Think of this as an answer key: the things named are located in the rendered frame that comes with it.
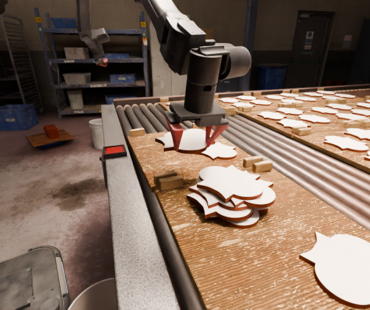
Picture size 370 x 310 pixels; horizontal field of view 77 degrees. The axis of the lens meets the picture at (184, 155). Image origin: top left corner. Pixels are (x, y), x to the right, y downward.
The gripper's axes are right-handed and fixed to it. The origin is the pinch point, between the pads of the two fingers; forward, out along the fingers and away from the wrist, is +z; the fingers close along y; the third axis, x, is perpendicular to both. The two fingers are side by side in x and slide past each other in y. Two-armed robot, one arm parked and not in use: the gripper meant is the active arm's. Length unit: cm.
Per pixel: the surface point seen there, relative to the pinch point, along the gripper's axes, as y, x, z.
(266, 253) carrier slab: 4.4, -24.8, 6.0
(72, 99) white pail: -56, 453, 188
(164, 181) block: -6.0, 0.0, 9.6
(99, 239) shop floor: -28, 70, 127
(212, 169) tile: 4.4, -3.2, 5.4
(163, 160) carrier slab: -1.4, 15.1, 16.0
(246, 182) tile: 8.4, -11.0, 3.4
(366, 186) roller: 45.7, -15.1, 9.5
